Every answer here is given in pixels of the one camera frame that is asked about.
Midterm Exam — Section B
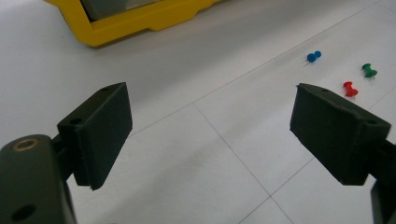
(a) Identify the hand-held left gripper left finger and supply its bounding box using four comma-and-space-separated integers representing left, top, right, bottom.
51, 81, 134, 191

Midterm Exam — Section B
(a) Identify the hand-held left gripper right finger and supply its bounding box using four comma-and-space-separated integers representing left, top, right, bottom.
290, 82, 392, 187

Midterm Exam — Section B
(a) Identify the red pushpin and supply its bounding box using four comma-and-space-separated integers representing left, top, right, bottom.
342, 80, 360, 99

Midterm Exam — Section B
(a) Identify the green pushpin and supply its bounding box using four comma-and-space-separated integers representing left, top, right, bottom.
361, 63, 378, 80

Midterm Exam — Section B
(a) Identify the yellow organizer box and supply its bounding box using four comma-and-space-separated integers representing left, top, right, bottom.
45, 0, 223, 49

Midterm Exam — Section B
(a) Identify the blue pushpin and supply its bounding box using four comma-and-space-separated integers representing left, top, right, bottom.
304, 49, 322, 67

